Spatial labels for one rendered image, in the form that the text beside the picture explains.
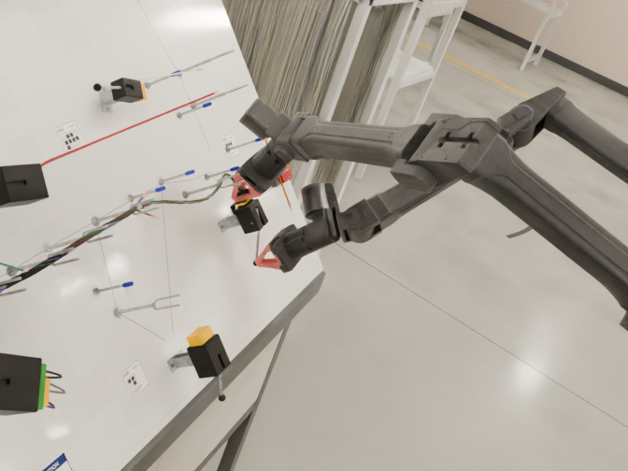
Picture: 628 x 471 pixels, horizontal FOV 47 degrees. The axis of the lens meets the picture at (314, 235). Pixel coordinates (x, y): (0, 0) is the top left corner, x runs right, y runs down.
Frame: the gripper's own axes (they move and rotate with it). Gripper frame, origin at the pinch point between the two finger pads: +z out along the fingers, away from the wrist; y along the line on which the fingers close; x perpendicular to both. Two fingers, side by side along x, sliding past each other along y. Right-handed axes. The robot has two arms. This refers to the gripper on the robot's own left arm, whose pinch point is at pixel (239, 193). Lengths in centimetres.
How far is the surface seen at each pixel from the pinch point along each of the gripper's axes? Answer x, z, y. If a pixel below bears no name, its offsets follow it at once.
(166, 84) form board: -25.8, -4.3, -3.2
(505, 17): 57, 164, -824
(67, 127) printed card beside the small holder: -27.5, -5.4, 26.5
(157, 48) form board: -32.2, -7.2, -5.8
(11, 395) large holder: -1, -9, 70
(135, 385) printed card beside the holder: 11.0, 12.0, 41.9
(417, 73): 16, 78, -296
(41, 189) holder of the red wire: -19, -13, 47
